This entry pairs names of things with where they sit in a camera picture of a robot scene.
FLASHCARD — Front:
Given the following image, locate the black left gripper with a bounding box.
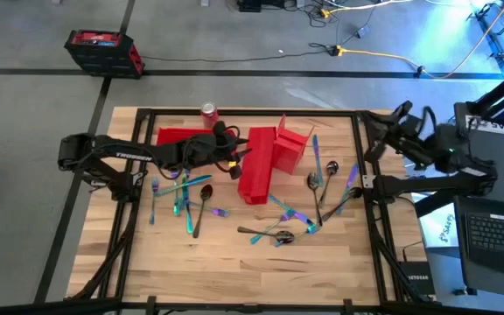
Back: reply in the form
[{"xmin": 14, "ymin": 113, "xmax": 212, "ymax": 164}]
[{"xmin": 177, "ymin": 121, "xmax": 254, "ymax": 170}]

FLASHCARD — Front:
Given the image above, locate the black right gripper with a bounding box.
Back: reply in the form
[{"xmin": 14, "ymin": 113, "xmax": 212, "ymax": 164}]
[{"xmin": 363, "ymin": 114, "xmax": 431, "ymax": 170}]

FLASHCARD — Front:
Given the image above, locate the red plastic bin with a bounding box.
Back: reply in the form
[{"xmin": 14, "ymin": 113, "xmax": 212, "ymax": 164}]
[
  {"xmin": 237, "ymin": 125, "xmax": 278, "ymax": 206},
  {"xmin": 155, "ymin": 125, "xmax": 238, "ymax": 148},
  {"xmin": 272, "ymin": 114, "xmax": 315, "ymax": 176}
]

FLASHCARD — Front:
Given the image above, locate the red soda can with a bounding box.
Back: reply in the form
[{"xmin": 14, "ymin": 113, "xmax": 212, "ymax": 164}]
[{"xmin": 199, "ymin": 101, "xmax": 221, "ymax": 130}]

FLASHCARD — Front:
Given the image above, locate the white printed sheet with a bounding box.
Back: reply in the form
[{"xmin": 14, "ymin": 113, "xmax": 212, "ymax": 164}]
[{"xmin": 417, "ymin": 203, "xmax": 458, "ymax": 249}]

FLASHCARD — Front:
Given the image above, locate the black power strip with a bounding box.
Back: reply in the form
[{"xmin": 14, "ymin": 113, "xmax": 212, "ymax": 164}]
[{"xmin": 236, "ymin": 0, "xmax": 263, "ymax": 13}]

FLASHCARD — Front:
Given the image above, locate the black metal stand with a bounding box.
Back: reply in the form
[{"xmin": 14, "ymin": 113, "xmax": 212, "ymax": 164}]
[{"xmin": 468, "ymin": 0, "xmax": 504, "ymax": 79}]

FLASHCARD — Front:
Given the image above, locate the black laptop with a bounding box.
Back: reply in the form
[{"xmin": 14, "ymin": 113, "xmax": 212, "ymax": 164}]
[{"xmin": 452, "ymin": 194, "xmax": 504, "ymax": 302}]

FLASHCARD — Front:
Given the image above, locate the red and black toolbox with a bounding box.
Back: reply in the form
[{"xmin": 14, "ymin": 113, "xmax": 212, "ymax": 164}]
[{"xmin": 63, "ymin": 29, "xmax": 145, "ymax": 81}]

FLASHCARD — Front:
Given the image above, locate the yellow extension cable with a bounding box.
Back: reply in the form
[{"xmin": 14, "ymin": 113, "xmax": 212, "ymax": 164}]
[{"xmin": 334, "ymin": 0, "xmax": 504, "ymax": 81}]

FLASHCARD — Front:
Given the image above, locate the black network switch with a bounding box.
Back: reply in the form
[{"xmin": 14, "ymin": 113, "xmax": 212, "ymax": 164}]
[{"xmin": 398, "ymin": 260, "xmax": 436, "ymax": 297}]

